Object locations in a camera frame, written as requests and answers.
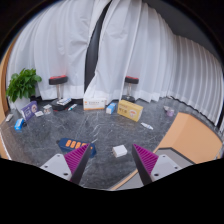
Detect green potted plant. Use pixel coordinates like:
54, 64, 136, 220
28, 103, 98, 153
5, 67, 43, 109

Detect purple box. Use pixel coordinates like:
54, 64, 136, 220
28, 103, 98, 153
20, 100, 39, 123

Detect small white tube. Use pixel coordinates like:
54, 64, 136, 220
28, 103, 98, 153
140, 121, 155, 131

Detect yellow cardboard box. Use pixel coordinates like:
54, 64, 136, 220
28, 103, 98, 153
117, 99, 144, 123

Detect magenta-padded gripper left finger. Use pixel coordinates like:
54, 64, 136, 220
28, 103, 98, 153
39, 143, 93, 185

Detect flat blue white box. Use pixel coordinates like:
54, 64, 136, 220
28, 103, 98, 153
56, 97, 73, 107

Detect white box with orange stripe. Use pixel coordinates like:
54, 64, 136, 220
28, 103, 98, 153
82, 97, 108, 111

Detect white pleated curtain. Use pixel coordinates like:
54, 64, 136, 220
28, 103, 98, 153
166, 33, 224, 126

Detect red-topped black bar stool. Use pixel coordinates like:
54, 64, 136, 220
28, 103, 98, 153
48, 75, 76, 112
121, 75, 140, 103

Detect orange wooden desk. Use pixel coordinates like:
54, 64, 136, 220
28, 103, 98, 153
153, 111, 224, 165

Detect blue power strip orange outlets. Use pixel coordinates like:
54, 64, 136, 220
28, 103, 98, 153
57, 137, 97, 158

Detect small blue white box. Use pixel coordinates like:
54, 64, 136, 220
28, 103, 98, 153
105, 102, 118, 115

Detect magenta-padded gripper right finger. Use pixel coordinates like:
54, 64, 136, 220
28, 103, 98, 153
131, 143, 183, 186

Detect white charger block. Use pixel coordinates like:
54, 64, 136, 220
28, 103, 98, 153
111, 144, 128, 159

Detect small purple cup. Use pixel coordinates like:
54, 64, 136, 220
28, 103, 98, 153
165, 107, 175, 118

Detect small clear box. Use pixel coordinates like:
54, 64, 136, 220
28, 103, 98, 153
42, 103, 54, 116

